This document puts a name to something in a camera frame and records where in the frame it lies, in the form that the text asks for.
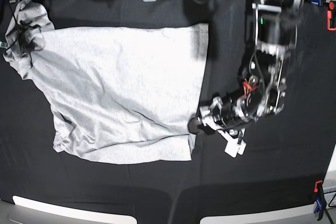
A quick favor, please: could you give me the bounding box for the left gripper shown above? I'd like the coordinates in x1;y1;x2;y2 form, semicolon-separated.
187;97;247;157

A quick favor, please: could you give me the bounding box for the grey t-shirt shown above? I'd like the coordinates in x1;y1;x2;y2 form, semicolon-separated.
4;0;208;164

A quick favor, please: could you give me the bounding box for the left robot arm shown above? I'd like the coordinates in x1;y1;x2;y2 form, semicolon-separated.
190;0;303;158

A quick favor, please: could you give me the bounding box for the black table cloth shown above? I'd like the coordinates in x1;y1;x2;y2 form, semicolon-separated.
0;0;336;224

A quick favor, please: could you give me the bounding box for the red blue clamp near right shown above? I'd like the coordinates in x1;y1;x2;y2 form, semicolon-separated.
313;180;326;221

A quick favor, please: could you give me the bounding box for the red black clamp far right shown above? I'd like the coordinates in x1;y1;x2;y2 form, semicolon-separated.
327;1;335;31

